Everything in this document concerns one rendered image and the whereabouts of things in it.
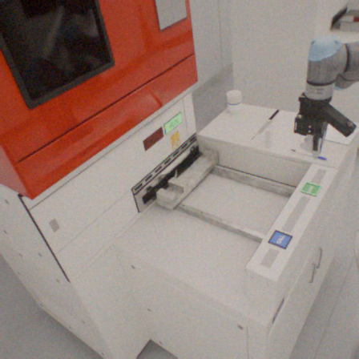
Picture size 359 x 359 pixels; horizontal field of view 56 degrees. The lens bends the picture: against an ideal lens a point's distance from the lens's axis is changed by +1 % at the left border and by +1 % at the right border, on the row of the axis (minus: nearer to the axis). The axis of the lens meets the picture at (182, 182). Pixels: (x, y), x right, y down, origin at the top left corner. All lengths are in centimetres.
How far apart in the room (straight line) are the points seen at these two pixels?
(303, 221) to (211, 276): 34
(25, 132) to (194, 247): 68
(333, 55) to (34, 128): 77
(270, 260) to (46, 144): 69
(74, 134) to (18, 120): 17
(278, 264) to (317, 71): 53
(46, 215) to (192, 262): 50
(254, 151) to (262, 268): 60
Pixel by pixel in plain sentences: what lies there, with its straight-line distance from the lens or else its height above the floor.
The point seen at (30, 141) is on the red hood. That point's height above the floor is 137.
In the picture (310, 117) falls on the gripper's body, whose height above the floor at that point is 124.
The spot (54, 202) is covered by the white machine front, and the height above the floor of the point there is 114.
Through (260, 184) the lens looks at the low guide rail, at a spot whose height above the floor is 84.
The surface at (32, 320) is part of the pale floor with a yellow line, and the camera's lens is 235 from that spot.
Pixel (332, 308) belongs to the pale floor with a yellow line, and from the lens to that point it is 210.
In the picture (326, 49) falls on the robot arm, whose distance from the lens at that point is 97.
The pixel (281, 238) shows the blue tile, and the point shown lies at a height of 96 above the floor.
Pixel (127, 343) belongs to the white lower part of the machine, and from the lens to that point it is 175.
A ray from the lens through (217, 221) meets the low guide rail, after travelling 127.
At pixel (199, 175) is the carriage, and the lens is 144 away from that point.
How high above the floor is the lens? 176
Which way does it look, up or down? 38 degrees down
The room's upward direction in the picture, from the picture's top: 10 degrees counter-clockwise
